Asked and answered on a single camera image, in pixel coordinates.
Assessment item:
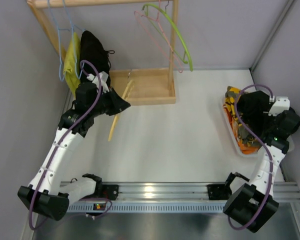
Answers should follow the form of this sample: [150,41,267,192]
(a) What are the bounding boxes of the aluminium mounting rail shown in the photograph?
[105,182,300,203]

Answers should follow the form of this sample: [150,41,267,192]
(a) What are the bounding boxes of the white plastic basket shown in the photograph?
[222,91,300,156]

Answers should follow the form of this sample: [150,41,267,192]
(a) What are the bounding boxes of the pink wire hanger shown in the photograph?
[134,6,184,74]

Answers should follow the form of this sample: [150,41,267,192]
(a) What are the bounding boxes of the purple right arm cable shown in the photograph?
[226,83,276,231]

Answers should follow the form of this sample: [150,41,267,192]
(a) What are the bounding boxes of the green plastic hanger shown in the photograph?
[134,1,193,73]

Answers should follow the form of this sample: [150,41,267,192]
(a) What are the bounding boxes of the grey wall corner profile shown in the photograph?
[249,0,297,74]

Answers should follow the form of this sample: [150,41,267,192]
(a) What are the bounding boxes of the black trousers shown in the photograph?
[237,90,271,133]

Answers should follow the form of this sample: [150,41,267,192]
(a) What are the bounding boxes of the cream yellow hanger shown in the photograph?
[107,71,135,142]

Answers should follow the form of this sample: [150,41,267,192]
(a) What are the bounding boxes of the yellow green garment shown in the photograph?
[63,32,81,96]

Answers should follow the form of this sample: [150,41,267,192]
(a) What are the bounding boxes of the camouflage yellow garment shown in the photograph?
[223,86,261,147]

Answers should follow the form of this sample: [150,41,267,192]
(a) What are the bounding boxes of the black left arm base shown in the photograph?
[97,184,119,201]

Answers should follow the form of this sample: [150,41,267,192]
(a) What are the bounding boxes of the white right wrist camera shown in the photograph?
[263,96,290,117]

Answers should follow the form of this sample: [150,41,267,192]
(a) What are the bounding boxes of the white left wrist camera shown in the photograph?
[86,71,110,94]

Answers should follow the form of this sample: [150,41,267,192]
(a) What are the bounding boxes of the orange white garment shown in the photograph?
[222,104,260,158]

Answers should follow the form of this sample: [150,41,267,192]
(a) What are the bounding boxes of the slotted grey cable duct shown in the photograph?
[67,201,225,214]

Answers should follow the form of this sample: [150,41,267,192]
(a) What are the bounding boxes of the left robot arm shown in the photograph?
[17,82,131,221]

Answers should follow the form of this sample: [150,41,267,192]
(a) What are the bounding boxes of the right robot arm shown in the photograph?
[223,108,300,233]

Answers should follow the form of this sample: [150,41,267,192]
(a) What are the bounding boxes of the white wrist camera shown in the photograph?
[263,96,290,117]
[86,71,110,94]

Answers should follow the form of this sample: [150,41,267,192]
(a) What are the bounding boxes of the wooden clothes rack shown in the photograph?
[26,0,180,106]

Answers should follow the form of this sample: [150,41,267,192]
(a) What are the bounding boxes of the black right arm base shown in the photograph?
[207,183,232,201]

